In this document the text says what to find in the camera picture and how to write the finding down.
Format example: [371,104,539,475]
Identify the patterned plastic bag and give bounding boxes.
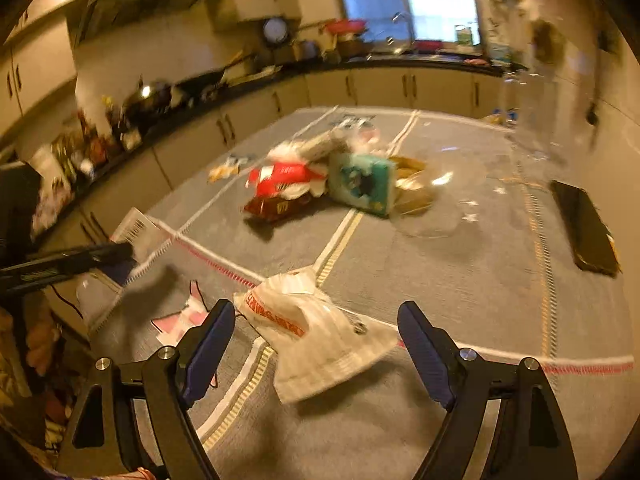
[31,175,76,238]

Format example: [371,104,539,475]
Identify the kitchen window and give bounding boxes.
[334,0,481,43]

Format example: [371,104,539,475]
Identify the crumpled white tissue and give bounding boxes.
[267,140,306,163]

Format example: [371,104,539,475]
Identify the black flat box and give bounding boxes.
[550,180,622,277]

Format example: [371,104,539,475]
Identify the group of seasoning bottles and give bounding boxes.
[50,95,143,181]

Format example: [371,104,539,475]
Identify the brown hanging cloth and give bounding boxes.
[530,20,566,66]

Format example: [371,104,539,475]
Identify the black wall cable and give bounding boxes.
[585,25,608,127]

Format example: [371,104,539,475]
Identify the cream upper cabinets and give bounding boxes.
[0,0,301,133]

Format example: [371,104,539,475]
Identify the gold wrapper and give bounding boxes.
[387,156,436,216]

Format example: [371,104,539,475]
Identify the dark red snack bag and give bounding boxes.
[242,194,313,226]

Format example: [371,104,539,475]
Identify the small yellow wrapper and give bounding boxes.
[207,157,251,183]

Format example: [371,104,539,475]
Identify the white plastic bag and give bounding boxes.
[233,267,401,405]

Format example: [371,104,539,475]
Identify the cream lower cabinets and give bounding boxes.
[30,67,506,281]

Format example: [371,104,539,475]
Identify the black kitchen countertop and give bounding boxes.
[30,52,528,196]

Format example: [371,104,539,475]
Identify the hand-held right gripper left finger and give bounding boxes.
[56,300,236,480]

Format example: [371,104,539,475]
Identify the grey printed tablecloth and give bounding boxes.
[90,105,636,480]

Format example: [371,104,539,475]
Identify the white plastic basket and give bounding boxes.
[111,207,173,266]

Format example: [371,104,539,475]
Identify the black wok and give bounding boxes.
[177,67,226,98]

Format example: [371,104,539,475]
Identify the range hood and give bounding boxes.
[75,0,226,43]

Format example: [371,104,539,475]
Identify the steel pot with lid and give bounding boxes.
[122,77,173,121]

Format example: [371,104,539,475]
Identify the green tissue box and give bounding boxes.
[327,151,397,218]

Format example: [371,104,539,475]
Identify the red basin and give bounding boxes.
[324,20,368,36]

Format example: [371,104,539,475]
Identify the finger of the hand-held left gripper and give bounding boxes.
[0,242,136,297]

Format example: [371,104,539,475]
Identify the clear glass pitcher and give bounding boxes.
[500,70,576,171]

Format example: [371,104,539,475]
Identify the green white bottle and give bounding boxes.
[454,22,481,46]

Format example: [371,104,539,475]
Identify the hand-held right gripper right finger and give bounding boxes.
[397,301,581,480]

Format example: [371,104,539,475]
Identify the clear pink plastic bag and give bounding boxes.
[345,125,388,156]

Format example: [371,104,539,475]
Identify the cream cabinets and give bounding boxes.
[0,0,301,133]
[30,67,506,281]

